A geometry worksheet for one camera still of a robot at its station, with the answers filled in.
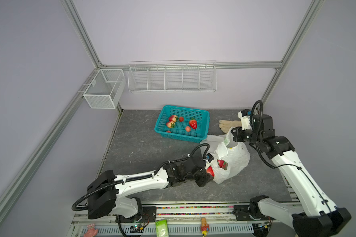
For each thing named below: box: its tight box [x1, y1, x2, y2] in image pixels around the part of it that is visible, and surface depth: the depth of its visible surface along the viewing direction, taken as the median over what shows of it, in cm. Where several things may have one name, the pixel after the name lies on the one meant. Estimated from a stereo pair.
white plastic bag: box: [200, 126, 251, 185], surface depth 71 cm
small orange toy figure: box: [200, 217, 210, 237], surface depth 70 cm
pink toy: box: [83, 223, 99, 237], surface depth 69 cm
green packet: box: [155, 219, 169, 237], surface depth 70 cm
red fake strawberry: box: [188, 117, 198, 130], surface depth 110 cm
